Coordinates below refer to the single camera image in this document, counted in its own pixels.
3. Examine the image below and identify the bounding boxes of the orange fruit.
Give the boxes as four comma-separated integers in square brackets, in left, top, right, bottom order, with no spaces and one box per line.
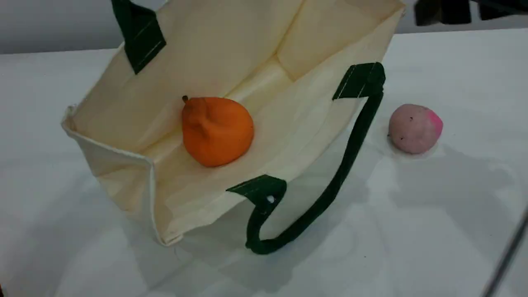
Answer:
[181,95,255,168]

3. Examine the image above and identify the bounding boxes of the black cable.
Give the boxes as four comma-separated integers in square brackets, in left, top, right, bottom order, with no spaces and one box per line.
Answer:
[481,206,528,297]

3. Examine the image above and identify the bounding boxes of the white canvas bag green handles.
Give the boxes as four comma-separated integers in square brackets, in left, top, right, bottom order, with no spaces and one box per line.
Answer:
[61,0,408,255]

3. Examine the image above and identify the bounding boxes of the pink peach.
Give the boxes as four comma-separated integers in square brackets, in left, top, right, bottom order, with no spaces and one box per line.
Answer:
[387,103,444,156]

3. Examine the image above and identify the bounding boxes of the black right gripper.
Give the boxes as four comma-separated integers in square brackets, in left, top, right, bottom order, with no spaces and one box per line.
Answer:
[414,0,472,26]

